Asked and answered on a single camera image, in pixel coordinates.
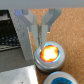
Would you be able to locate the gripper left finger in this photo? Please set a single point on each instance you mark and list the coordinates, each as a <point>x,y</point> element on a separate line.
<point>32,24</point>

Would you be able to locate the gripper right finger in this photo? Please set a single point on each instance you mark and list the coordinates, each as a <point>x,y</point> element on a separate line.
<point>47,24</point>

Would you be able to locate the red button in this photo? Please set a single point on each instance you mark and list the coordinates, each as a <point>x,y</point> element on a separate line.
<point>50,53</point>

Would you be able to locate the blue button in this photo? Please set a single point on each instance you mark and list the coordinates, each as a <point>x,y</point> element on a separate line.
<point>62,80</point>

